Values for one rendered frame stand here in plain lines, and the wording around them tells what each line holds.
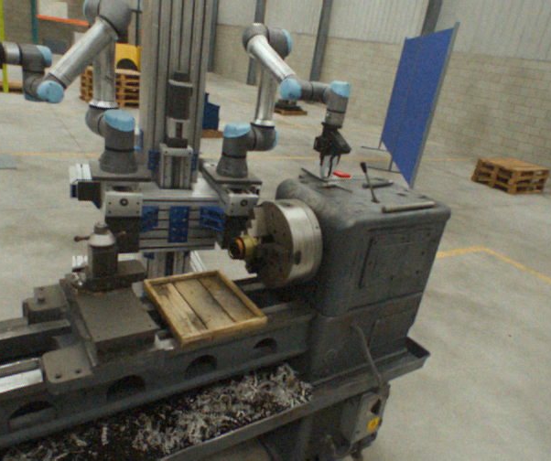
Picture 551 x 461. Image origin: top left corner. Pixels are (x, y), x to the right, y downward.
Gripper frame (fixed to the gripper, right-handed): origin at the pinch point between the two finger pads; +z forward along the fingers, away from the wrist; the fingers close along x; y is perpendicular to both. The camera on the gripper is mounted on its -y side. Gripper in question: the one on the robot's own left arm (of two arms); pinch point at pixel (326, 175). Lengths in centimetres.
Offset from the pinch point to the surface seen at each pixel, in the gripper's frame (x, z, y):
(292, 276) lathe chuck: 30.4, 26.9, -26.8
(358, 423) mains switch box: -12, 100, -39
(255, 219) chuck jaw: 35.8, 13.0, -7.8
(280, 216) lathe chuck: 32.0, 8.7, -16.6
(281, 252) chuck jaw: 35.5, 18.0, -25.1
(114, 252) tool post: 84, 20, -8
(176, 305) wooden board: 64, 41, -11
